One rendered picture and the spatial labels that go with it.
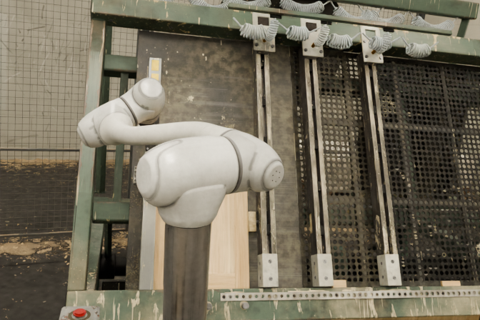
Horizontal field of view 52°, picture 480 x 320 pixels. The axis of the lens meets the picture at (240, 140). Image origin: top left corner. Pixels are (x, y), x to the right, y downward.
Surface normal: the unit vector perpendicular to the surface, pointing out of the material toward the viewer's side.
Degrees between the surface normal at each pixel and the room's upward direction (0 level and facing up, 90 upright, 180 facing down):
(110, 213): 59
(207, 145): 26
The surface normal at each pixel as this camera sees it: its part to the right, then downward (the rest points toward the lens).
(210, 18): 0.24, -0.31
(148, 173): -0.80, -0.02
